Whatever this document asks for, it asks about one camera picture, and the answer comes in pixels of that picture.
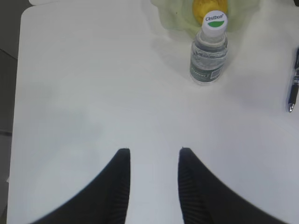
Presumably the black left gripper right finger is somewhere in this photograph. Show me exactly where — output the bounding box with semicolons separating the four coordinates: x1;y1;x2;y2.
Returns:
178;148;282;224

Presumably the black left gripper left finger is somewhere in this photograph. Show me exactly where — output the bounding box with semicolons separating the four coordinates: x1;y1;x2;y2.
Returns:
35;148;131;224

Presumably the black pen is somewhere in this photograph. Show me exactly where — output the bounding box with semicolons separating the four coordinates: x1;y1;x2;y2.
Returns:
287;49;299;112

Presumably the clear plastic water bottle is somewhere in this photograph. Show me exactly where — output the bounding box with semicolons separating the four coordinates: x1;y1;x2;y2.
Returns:
190;10;228;84

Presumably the yellow pear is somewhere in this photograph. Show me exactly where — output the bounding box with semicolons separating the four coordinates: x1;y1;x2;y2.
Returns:
192;0;228;25

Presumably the frosted green wavy plate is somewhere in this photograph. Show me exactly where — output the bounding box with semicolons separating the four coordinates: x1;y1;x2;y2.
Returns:
151;0;260;36

